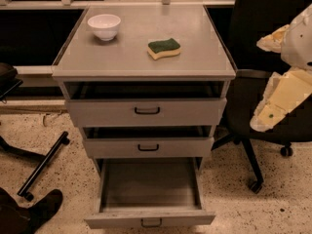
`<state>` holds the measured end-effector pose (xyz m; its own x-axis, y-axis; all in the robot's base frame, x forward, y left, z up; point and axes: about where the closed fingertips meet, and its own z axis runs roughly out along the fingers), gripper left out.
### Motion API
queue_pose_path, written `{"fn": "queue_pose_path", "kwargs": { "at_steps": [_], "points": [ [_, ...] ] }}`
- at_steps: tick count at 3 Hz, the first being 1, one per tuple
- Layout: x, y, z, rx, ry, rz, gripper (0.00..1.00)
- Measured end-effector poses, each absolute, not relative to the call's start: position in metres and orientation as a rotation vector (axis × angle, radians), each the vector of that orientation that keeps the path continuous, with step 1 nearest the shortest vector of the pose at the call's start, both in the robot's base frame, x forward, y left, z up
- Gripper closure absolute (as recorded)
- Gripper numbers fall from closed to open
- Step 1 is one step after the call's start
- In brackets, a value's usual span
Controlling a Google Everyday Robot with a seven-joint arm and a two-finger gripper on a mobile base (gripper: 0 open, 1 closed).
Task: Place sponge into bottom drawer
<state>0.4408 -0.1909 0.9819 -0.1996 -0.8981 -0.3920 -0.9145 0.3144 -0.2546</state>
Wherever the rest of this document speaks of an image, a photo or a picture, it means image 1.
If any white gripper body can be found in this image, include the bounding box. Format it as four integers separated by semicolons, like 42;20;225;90
281;4;312;70

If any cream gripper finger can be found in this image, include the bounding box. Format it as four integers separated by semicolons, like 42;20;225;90
256;24;289;54
250;67;312;132

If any green and yellow sponge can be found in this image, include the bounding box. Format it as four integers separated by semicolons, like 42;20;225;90
147;38;181;60

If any grey drawer cabinet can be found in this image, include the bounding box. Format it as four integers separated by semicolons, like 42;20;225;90
53;5;235;169

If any grey top drawer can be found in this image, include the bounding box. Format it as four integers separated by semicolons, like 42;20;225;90
65;81;226;127

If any grey drawer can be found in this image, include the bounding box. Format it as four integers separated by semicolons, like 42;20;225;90
83;126;214;158
65;81;226;127
86;158;215;229

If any grey bottom drawer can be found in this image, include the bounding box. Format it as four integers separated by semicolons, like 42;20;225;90
86;158;215;229

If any grey middle drawer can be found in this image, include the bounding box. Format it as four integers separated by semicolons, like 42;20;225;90
83;126;214;158

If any black office chair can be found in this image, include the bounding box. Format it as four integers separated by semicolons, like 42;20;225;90
208;0;312;192

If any white ceramic bowl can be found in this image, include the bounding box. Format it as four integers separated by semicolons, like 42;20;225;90
88;14;121;41

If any black chair base leg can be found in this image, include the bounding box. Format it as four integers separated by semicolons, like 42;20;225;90
0;132;70;202

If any black chair seat edge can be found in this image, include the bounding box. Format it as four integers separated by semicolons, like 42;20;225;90
0;62;22;100

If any dark shoe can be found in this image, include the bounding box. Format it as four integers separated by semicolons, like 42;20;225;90
0;188;63;234

